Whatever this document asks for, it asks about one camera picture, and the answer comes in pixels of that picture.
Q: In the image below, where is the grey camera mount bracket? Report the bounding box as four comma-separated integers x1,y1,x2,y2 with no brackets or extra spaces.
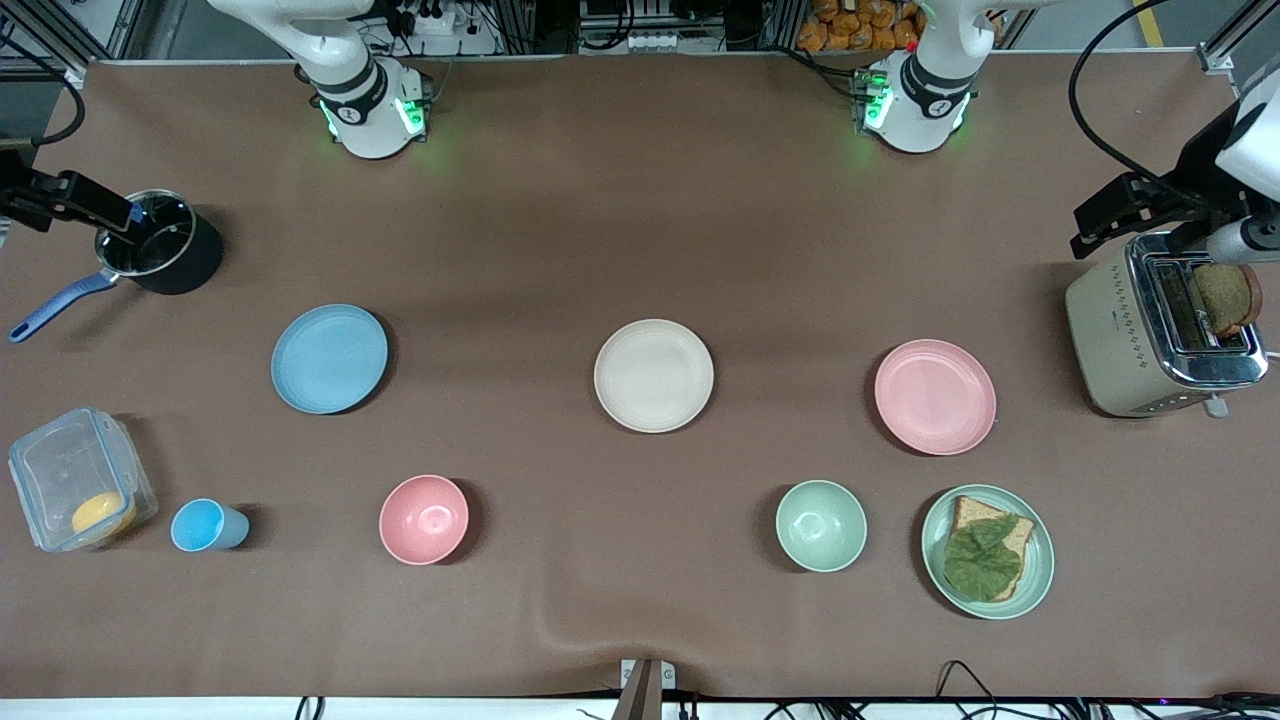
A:
620,658,677,720

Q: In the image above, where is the yellow round food piece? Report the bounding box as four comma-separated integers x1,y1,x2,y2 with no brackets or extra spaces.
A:
70,490,138,541

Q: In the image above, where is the clear plastic container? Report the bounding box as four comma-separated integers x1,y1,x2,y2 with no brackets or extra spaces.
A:
8,406,159,553

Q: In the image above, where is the dark toast slice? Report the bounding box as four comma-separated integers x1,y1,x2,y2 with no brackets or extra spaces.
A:
1190,262,1264,339

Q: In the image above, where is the black saucepan with blue handle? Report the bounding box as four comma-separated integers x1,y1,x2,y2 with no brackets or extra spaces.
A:
8,188,226,344

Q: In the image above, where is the pink plate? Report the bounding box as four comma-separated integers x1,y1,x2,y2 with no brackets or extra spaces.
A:
873,338,998,457

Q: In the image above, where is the pile of orange snack bags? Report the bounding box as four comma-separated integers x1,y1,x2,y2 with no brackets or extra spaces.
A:
797,0,926,53

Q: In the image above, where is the aluminium frame profile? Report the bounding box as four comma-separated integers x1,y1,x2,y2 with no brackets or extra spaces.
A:
0,0,161,81
1197,0,1280,74

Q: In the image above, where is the black cable loop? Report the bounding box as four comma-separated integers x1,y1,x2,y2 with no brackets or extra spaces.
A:
935,660,1001,717

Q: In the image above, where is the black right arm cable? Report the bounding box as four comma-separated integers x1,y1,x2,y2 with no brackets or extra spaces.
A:
0,25,87,149

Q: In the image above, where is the brown table cloth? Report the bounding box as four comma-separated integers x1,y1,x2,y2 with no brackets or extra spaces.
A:
0,55,1280,701

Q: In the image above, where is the pink bowl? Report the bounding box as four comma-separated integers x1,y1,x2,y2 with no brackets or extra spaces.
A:
378,474,471,567

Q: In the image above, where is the blue cup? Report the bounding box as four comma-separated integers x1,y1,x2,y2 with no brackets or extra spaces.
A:
170,498,251,553

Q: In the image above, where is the beige and chrome toaster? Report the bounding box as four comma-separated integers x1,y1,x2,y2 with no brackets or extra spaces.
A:
1064,232,1269,419

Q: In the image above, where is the green lettuce leaf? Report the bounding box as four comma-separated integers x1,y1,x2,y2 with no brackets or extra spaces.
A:
943,513,1025,603

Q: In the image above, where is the beige plate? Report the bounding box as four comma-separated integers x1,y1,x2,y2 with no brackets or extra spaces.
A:
593,318,716,435

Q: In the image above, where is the green bowl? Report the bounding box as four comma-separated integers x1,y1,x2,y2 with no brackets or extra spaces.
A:
775,479,869,574

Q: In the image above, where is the brown bread slice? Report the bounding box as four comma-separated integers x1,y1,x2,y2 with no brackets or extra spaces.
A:
945,495,1036,603

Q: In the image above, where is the blue plate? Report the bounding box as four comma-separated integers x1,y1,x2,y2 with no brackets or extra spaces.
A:
270,303,389,416

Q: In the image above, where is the green plate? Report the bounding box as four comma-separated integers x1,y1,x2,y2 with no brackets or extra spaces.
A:
920,484,1056,621

